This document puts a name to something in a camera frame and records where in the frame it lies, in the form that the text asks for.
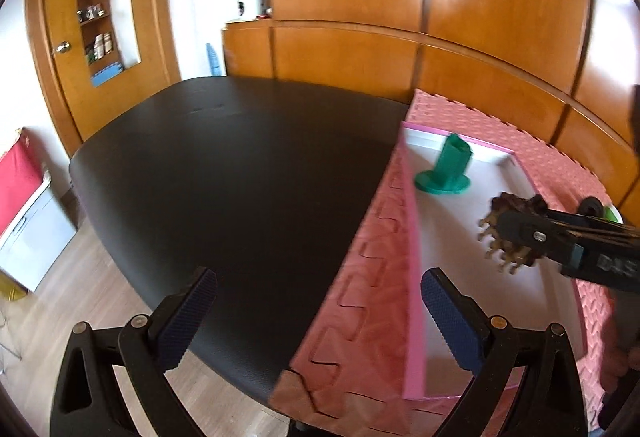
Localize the green white plug-in device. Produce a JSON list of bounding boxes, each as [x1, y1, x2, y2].
[[603, 204, 624, 223]]

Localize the red white storage bin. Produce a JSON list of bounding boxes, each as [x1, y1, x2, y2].
[[1, 128, 77, 301]]

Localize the brown pinecone brush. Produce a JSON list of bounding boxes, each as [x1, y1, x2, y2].
[[477, 192, 549, 275]]

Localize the blue foam piece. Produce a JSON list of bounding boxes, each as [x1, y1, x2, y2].
[[206, 42, 222, 77]]

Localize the pink white shallow box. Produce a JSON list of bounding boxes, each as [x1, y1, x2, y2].
[[399, 123, 588, 401]]

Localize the person's right hand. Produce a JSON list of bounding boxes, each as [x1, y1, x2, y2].
[[600, 290, 639, 394]]

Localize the teal green stand toy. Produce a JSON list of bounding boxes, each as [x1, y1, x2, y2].
[[413, 134, 473, 195]]

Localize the wooden door with knob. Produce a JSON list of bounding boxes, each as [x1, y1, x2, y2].
[[25, 0, 180, 155]]

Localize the black filter cup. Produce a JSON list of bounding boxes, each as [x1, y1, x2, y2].
[[577, 196, 604, 218]]

